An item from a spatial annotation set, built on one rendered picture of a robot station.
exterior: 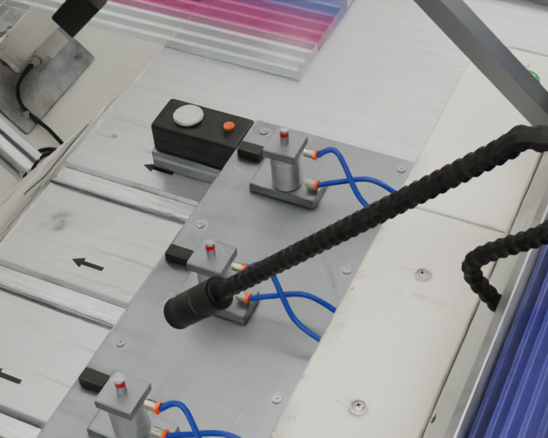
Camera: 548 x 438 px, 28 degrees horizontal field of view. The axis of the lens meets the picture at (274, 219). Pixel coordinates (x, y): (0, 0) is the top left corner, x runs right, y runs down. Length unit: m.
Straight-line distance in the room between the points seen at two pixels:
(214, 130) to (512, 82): 0.27
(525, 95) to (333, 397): 0.21
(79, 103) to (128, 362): 1.48
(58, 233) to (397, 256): 0.29
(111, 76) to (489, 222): 1.54
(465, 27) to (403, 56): 0.33
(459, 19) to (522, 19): 0.38
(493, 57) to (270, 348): 0.22
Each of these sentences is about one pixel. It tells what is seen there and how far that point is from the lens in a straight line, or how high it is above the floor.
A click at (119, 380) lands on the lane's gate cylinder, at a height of 1.20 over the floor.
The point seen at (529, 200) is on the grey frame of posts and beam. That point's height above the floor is 1.32.
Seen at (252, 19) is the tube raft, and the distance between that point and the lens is 1.02.
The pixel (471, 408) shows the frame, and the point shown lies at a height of 1.39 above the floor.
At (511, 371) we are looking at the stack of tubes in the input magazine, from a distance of 0.50.
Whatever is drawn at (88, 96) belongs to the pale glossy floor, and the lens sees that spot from 2.16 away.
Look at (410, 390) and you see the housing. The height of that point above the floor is 1.27.
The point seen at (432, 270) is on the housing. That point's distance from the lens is 0.70.
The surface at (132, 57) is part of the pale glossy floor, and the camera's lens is 2.25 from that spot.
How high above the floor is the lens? 1.74
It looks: 49 degrees down
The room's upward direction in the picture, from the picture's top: 61 degrees clockwise
